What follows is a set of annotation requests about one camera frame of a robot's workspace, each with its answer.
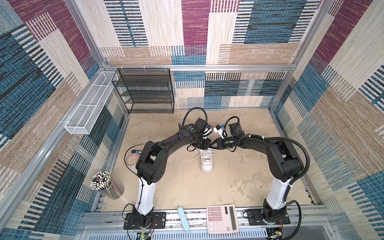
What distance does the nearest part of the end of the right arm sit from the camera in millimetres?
791

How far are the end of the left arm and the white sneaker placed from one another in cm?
3

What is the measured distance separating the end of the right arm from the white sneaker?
86mm

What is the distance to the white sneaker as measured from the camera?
2.85 feet
